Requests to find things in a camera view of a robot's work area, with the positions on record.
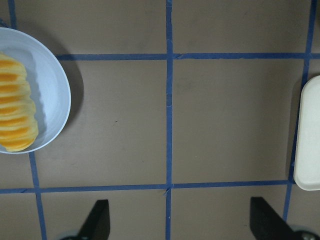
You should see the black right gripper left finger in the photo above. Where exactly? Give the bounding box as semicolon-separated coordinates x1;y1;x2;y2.
62;199;111;240

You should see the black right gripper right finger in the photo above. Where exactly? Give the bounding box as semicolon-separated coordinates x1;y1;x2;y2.
249;197;320;240

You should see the sliced bread loaf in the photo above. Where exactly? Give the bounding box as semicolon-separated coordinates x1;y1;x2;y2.
0;53;39;153

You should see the blue plate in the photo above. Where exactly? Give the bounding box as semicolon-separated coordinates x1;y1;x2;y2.
0;27;71;154

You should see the white rectangular tray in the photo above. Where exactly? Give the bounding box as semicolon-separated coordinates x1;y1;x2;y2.
293;76;320;191

